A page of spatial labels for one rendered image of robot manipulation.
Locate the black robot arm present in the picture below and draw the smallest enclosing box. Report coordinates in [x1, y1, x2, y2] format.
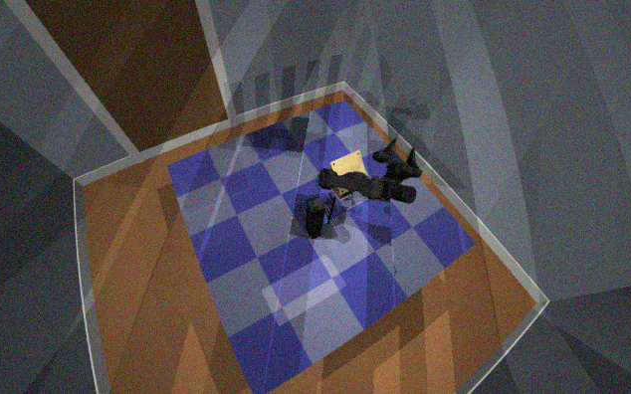
[318, 163, 416, 204]

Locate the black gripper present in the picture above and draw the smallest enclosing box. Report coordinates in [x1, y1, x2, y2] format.
[372, 138, 422, 184]

